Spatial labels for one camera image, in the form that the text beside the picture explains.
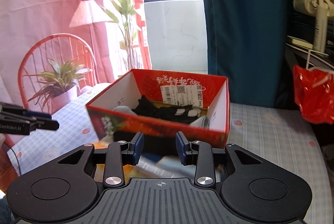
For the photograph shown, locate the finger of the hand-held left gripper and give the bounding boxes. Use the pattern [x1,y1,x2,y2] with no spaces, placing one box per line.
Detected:
[0,114,59,132]
[0,102,52,120]

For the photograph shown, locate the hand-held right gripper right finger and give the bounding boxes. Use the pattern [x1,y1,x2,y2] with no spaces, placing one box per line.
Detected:
[176,131,264,188]

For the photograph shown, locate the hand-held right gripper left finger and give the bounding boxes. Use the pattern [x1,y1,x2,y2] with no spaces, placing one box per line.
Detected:
[56,132,145,189]

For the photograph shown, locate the red strawberry print box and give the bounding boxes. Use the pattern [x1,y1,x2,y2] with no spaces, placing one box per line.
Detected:
[86,69,230,149]

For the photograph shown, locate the grey sock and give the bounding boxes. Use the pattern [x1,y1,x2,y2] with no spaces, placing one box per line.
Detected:
[113,106,137,116]
[189,116,211,130]

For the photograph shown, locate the black and white socks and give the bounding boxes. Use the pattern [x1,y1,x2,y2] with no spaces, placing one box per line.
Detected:
[132,95,201,124]

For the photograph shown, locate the red plastic bag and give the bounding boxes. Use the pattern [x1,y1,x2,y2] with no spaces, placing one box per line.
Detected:
[293,65,334,124]

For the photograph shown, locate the pale yellow flat box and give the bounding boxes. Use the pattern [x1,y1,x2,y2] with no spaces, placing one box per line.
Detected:
[287,36,313,49]

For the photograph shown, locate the black case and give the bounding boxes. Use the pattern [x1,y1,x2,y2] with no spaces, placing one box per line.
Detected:
[287,12,334,43]

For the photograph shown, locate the white bottle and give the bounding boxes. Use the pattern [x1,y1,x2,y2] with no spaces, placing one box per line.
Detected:
[313,4,328,51]

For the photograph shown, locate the beige cloth bag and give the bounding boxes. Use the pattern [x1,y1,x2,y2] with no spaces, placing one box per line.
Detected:
[293,0,334,19]

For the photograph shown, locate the thin black cable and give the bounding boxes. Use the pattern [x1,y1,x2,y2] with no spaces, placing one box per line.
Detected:
[0,140,21,178]

